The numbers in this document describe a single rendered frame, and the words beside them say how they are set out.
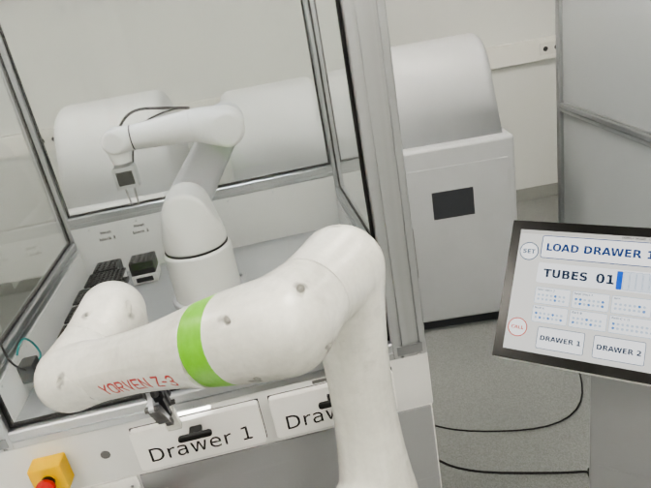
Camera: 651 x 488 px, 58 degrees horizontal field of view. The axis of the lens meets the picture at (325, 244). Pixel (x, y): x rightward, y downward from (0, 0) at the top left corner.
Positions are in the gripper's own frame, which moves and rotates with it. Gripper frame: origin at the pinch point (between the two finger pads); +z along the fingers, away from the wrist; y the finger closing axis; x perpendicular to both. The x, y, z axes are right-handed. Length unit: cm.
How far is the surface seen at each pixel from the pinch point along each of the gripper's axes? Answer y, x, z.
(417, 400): -1, 54, 17
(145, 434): -2.5, -7.7, 7.3
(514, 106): -281, 220, 127
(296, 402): -2.1, 26.4, 8.3
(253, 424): -1.0, 15.7, 11.3
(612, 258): -2, 96, -17
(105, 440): -4.0, -17.1, 8.1
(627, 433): 18, 97, 19
